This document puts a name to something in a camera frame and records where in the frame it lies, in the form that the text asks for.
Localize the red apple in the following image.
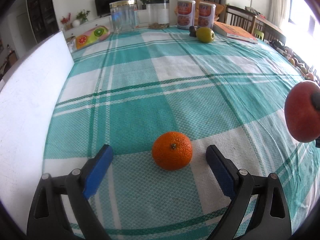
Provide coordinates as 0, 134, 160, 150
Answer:
284, 81, 319, 142

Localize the small orange tangerine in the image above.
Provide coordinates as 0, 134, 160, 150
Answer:
151, 131, 193, 171

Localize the green apple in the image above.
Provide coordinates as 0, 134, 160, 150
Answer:
196, 27, 215, 43

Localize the white cardboard box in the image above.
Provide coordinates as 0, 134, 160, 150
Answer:
0, 31, 74, 232

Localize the orange book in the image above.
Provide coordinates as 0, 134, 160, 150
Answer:
213, 22, 258, 44

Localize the dark wooden chair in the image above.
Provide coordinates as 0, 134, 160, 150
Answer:
224, 5, 257, 34

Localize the white window curtain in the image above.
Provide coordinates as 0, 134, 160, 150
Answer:
269, 0, 291, 28

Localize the teal plaid tablecloth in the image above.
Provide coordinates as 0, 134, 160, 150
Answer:
43, 27, 319, 239

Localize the right pink canister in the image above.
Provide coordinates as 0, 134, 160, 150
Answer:
197, 2, 216, 29

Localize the pink canister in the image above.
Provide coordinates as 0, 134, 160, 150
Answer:
197, 2, 216, 29
176, 0, 196, 30

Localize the small dark figurine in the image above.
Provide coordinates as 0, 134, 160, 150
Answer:
189, 26, 197, 37

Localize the brown cardboard box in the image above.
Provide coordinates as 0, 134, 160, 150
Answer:
66, 36, 76, 53

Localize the fruit print pouch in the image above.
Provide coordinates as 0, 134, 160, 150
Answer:
75, 25, 111, 49

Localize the left pink canister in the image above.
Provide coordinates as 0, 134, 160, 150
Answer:
176, 0, 196, 30

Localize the red flower vase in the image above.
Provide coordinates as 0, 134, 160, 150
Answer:
60, 12, 71, 30

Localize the green plant white vase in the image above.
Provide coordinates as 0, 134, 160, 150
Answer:
72, 10, 91, 28

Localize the black lid plastic jar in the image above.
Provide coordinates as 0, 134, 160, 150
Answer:
146, 0, 170, 29

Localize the gold lid glass jar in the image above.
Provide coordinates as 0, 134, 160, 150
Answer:
110, 0, 137, 34

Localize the white tv cabinet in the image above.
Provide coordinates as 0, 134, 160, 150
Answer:
63, 10, 149, 38

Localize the dark glass cabinet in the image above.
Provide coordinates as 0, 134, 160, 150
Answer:
26, 0, 59, 43

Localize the small potted plant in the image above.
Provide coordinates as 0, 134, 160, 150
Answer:
140, 0, 148, 10

